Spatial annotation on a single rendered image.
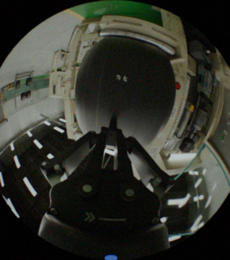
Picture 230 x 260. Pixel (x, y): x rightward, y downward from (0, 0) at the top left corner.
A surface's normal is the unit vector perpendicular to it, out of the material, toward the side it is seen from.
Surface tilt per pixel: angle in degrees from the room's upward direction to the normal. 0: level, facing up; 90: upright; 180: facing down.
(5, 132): 90
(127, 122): 81
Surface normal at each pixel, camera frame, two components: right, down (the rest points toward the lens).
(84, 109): -0.31, 0.54
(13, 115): 0.94, 0.29
